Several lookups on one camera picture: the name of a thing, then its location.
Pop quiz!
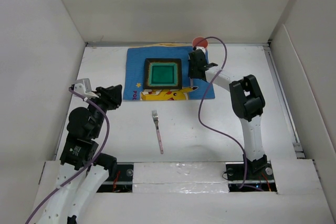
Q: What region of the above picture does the square green ceramic plate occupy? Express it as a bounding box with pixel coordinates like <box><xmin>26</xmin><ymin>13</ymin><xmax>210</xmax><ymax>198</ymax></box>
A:
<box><xmin>143</xmin><ymin>58</ymin><xmax>182</xmax><ymax>89</ymax></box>

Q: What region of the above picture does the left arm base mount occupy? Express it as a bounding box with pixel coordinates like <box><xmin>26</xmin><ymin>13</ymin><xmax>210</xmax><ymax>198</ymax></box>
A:
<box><xmin>97</xmin><ymin>163</ymin><xmax>134</xmax><ymax>193</ymax></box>

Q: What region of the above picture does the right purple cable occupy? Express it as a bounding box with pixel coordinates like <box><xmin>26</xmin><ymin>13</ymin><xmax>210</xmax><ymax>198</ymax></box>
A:
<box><xmin>193</xmin><ymin>36</ymin><xmax>249</xmax><ymax>189</ymax></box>

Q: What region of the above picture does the pink plastic cup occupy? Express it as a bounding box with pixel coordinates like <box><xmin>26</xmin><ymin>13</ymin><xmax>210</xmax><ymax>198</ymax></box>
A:
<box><xmin>192</xmin><ymin>37</ymin><xmax>208</xmax><ymax>48</ymax></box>

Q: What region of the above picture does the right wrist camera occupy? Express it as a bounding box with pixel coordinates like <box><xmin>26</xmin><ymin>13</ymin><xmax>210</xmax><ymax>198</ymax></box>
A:
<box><xmin>193</xmin><ymin>46</ymin><xmax>207</xmax><ymax>54</ymax></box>

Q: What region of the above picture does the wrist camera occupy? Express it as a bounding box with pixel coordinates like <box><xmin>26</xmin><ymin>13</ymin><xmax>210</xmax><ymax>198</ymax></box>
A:
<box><xmin>69</xmin><ymin>78</ymin><xmax>99</xmax><ymax>99</ymax></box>
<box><xmin>193</xmin><ymin>46</ymin><xmax>207</xmax><ymax>54</ymax></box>

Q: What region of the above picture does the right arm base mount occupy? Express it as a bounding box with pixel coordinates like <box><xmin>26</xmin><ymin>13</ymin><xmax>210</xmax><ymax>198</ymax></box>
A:
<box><xmin>222</xmin><ymin>163</ymin><xmax>277</xmax><ymax>193</ymax></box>

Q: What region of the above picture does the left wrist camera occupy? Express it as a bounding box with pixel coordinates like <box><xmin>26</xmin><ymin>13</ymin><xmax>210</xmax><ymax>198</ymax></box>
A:
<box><xmin>69</xmin><ymin>78</ymin><xmax>99</xmax><ymax>99</ymax></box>

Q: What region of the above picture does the fork with pink handle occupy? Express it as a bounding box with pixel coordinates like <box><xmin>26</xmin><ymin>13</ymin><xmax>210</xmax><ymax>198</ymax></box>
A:
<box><xmin>152</xmin><ymin>110</ymin><xmax>164</xmax><ymax>155</ymax></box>

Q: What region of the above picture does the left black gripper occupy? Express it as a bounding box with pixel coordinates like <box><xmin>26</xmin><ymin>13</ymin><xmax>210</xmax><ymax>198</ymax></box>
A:
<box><xmin>84</xmin><ymin>84</ymin><xmax>122</xmax><ymax>137</ymax></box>

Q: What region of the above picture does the blue Pikachu placemat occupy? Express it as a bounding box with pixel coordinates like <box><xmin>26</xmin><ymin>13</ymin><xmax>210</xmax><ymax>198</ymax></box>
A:
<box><xmin>123</xmin><ymin>46</ymin><xmax>208</xmax><ymax>101</ymax></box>

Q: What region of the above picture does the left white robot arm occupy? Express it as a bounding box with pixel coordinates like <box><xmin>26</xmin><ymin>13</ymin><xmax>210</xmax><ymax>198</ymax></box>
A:
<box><xmin>32</xmin><ymin>79</ymin><xmax>122</xmax><ymax>223</ymax></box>

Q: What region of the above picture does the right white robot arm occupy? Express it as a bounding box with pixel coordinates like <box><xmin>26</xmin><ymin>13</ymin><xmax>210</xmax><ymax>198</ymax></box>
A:
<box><xmin>188</xmin><ymin>47</ymin><xmax>267</xmax><ymax>181</ymax></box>

